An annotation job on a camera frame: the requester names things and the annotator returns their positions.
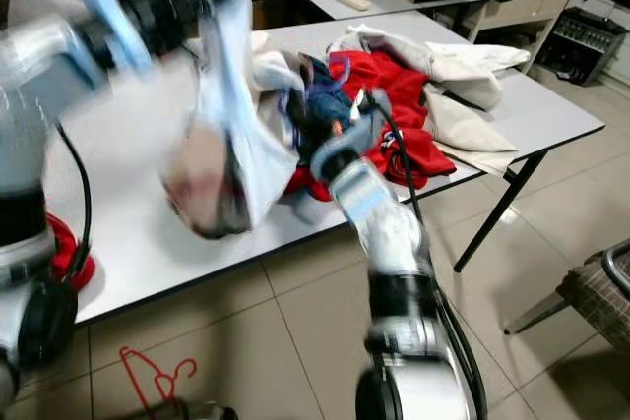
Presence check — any white printed t-shirt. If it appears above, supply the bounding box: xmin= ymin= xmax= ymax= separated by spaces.
xmin=59 ymin=0 xmax=301 ymax=241

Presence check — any blue plastic hanger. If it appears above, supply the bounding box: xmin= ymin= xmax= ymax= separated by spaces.
xmin=327 ymin=51 xmax=357 ymax=85

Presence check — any blue denim garment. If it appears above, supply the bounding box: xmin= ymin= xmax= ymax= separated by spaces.
xmin=300 ymin=61 xmax=355 ymax=121

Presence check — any grey pillow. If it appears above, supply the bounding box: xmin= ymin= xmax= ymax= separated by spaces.
xmin=10 ymin=0 xmax=80 ymax=37

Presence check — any cream garment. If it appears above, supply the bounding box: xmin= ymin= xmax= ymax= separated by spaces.
xmin=330 ymin=22 xmax=533 ymax=180

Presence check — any grey table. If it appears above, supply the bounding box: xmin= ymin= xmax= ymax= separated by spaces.
xmin=0 ymin=9 xmax=606 ymax=328

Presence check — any white low shelf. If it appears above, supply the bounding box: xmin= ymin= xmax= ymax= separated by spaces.
xmin=458 ymin=0 xmax=580 ymax=45

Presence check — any black audio mixer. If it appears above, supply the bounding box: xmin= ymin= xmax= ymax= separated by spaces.
xmin=534 ymin=5 xmax=629 ymax=87

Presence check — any brown wicker chair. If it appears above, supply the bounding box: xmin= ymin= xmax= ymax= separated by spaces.
xmin=502 ymin=238 xmax=630 ymax=357

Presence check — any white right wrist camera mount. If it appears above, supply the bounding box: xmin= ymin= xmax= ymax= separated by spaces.
xmin=310 ymin=105 xmax=395 ymax=185

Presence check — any red wire hanger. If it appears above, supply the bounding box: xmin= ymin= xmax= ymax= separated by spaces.
xmin=118 ymin=344 xmax=198 ymax=416

